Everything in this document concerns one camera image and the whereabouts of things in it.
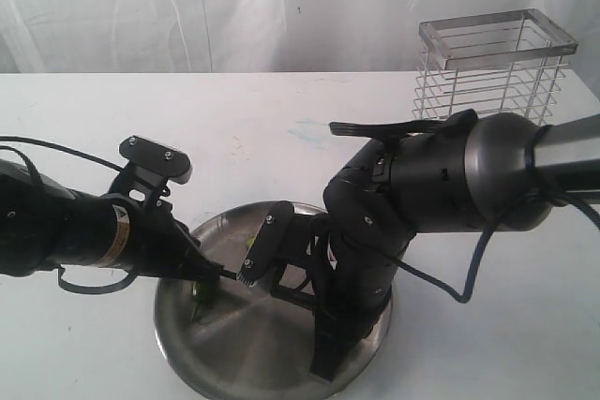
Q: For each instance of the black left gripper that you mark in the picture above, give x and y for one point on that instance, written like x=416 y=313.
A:
x=158 y=245

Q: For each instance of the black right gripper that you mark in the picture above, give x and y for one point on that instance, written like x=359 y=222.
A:
x=352 y=278

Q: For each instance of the black knife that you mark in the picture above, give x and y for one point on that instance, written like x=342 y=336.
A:
x=228 y=274

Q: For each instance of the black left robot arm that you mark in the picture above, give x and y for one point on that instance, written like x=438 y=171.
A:
x=45 y=226

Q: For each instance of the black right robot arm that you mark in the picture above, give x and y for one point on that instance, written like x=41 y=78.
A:
x=463 y=174

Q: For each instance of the round steel plate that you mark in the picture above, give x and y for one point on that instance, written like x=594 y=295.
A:
x=250 y=345

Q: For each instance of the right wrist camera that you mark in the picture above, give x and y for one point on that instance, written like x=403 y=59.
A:
x=285 y=238

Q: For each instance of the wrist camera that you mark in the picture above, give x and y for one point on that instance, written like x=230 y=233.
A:
x=150 y=167
x=285 y=238

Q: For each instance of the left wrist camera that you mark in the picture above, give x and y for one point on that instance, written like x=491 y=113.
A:
x=150 y=167

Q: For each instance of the wire metal utensil holder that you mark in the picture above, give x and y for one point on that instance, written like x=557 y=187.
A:
x=511 y=61

